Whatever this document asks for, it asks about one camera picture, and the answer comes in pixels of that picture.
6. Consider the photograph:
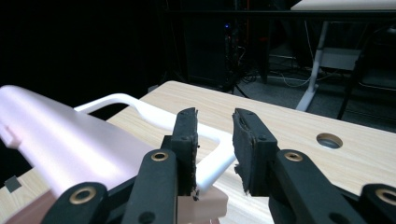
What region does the white floor cable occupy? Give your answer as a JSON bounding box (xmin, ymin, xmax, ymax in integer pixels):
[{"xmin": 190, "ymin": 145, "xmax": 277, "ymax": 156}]
[{"xmin": 267, "ymin": 71, "xmax": 317, "ymax": 89}]

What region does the pink storage box white handle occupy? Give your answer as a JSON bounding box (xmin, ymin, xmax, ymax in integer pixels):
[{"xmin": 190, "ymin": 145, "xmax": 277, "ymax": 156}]
[{"xmin": 0, "ymin": 84, "xmax": 237, "ymax": 224}]

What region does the white desk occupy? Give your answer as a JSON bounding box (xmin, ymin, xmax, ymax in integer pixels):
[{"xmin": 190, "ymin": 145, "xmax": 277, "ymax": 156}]
[{"xmin": 290, "ymin": 0, "xmax": 396, "ymax": 113}]

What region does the black computer tower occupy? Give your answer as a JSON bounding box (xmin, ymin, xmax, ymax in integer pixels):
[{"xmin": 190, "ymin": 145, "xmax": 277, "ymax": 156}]
[{"xmin": 182, "ymin": 13, "xmax": 239, "ymax": 90}]

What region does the bundle of black cables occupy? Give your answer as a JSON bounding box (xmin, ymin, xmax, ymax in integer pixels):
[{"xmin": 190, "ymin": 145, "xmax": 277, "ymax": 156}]
[{"xmin": 222, "ymin": 27, "xmax": 261, "ymax": 94}]

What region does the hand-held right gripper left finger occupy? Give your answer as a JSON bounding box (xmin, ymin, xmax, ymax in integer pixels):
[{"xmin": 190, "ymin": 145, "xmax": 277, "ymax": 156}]
[{"xmin": 160, "ymin": 106, "xmax": 201, "ymax": 200}]

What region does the round table cable grommet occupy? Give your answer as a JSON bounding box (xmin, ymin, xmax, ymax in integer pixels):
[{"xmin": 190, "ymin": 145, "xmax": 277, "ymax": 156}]
[{"xmin": 316, "ymin": 133, "xmax": 344, "ymax": 150}]

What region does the grey tape piece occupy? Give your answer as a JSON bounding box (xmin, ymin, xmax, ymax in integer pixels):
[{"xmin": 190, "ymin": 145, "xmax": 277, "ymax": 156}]
[{"xmin": 4, "ymin": 175, "xmax": 23, "ymax": 194}]

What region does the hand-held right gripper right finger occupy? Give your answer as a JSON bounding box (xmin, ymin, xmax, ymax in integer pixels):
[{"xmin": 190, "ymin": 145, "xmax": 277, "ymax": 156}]
[{"xmin": 232, "ymin": 107, "xmax": 280, "ymax": 198}]

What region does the black chair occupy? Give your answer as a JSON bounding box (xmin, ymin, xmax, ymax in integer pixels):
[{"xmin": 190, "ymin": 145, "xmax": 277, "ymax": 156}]
[{"xmin": 335, "ymin": 24, "xmax": 396, "ymax": 121}]

